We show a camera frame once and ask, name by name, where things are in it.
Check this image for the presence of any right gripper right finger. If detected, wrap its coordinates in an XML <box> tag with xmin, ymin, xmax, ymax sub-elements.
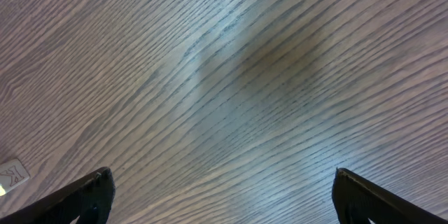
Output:
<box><xmin>332</xmin><ymin>168</ymin><xmax>447</xmax><ymax>224</ymax></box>

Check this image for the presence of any yellow block right row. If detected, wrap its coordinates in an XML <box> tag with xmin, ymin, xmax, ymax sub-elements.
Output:
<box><xmin>0</xmin><ymin>159</ymin><xmax>30</xmax><ymax>196</ymax></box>

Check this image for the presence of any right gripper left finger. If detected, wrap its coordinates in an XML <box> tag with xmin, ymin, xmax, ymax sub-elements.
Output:
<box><xmin>1</xmin><ymin>167</ymin><xmax>116</xmax><ymax>224</ymax></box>

